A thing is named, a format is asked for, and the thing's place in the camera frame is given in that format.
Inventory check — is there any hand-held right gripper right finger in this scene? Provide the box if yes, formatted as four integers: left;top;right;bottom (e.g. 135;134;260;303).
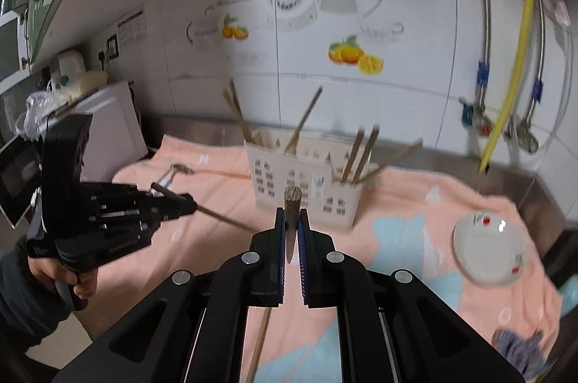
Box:
298;207;527;383

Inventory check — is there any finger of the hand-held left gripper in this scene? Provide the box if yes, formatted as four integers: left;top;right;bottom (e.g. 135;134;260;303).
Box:
138;189;198;210
143;207;196;225

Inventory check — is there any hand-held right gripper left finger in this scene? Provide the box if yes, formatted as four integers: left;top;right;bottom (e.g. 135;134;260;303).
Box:
52;207;287;383

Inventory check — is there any single brown chopstick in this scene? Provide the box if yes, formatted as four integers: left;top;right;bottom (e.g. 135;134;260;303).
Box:
282;184;302;266
246;307;272;383
151;182;256;231

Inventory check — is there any beige plastic utensil holder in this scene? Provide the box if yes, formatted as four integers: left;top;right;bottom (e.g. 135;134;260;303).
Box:
244;128;378;230

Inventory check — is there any bunch of wooden chopsticks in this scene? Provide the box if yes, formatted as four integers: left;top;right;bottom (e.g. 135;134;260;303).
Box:
222;78;425;185

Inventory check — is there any person's left forearm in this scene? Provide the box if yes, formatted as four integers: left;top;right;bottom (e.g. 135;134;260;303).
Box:
0;238;89;348

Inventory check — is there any person's left hand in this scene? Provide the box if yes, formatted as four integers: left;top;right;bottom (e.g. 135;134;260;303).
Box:
28;254;99;301

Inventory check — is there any metal slotted spoon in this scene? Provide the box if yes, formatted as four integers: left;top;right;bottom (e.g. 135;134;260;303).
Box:
156;163;195;191

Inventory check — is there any black microwave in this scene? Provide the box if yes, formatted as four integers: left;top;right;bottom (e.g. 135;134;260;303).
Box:
0;136;44;229

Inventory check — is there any white countertop appliance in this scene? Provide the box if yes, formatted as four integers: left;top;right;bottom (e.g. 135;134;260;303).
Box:
68;80;150;185

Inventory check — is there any clear plastic bag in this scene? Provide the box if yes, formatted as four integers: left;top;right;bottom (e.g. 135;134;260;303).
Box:
20;90;61;135

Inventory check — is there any wooden cutting board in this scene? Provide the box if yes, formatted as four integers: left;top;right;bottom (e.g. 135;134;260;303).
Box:
70;69;110;99

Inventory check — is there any peach printed towel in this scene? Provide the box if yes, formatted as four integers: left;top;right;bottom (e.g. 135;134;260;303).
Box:
113;135;563;383

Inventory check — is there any white kettle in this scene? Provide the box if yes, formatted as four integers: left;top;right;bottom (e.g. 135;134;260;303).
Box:
47;51;89;99

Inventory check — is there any white notice sticker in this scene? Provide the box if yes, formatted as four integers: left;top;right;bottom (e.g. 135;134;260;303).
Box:
116;6;148;45

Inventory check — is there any white fruit-print plate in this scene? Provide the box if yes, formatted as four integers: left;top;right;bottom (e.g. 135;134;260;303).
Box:
453;209;527;287

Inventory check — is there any grey cloth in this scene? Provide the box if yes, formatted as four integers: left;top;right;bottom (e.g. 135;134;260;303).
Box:
492;329;549;375

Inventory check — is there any silver valve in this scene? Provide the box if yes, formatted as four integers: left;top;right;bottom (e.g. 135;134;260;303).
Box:
509;117;541;154

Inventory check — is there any yellow gas pipe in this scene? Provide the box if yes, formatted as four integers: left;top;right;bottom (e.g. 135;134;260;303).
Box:
479;0;538;175

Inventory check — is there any red-handled valve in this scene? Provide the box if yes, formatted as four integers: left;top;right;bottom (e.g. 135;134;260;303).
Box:
459;96;494;137

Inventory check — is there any braided metal hose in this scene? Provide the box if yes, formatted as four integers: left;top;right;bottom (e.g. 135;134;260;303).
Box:
519;0;551;131
461;0;494;104

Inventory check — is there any thin white hose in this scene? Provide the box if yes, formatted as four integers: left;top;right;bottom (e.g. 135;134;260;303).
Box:
547;4;572;142

